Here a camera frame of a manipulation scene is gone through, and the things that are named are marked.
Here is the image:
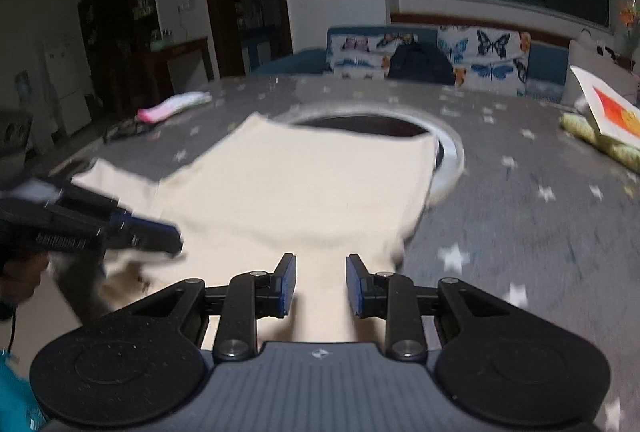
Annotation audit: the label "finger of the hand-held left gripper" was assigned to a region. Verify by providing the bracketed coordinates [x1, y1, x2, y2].
[20, 176, 132, 221]
[102, 209, 185, 259]

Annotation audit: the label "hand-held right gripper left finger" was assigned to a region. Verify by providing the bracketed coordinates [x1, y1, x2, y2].
[107, 253, 297, 363]

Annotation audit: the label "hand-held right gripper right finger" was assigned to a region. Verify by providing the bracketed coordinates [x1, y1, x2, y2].
[346, 254, 512, 362]

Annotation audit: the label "cream garment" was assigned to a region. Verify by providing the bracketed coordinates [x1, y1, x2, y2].
[50, 112, 437, 344]

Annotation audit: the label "person's left hand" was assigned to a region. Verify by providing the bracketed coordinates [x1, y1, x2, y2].
[0, 255, 50, 319]

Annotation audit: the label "black eyeglasses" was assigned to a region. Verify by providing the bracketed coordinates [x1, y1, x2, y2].
[102, 119, 152, 143]

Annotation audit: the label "pink and white sock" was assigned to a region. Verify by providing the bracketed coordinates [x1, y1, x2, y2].
[137, 90, 214, 123]

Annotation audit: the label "round black induction cooktop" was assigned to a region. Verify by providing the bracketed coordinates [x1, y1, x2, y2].
[299, 114, 447, 173]

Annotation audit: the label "grey star tablecloth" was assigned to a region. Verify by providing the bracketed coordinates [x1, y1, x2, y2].
[30, 74, 640, 432]

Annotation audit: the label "teal cloth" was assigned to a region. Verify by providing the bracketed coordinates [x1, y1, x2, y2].
[0, 351, 47, 432]

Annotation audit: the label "dark wooden side table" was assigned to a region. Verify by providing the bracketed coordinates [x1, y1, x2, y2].
[132, 36, 214, 113]

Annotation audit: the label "dark wooden shelf cabinet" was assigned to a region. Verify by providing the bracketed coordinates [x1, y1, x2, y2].
[77, 0, 162, 113]

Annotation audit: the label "blue cabinet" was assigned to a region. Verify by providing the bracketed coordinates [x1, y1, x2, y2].
[240, 26, 279, 68]

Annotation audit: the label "blue sofa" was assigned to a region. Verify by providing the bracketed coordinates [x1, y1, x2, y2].
[250, 26, 572, 105]

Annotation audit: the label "black backpack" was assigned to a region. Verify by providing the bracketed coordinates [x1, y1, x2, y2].
[387, 42, 457, 86]

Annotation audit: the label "butterfly print blanket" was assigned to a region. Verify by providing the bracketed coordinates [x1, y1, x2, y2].
[327, 28, 532, 96]

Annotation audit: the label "yellow green patterned packet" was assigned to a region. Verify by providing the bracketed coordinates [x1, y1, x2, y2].
[560, 112, 640, 173]

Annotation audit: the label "white paper with red print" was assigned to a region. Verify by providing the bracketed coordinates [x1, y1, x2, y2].
[570, 65, 640, 139]

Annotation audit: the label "white cushion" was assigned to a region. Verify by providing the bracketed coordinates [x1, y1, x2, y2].
[560, 29, 640, 109]

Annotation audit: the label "colourful paper flower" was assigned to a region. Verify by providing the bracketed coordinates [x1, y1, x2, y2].
[619, 0, 640, 58]

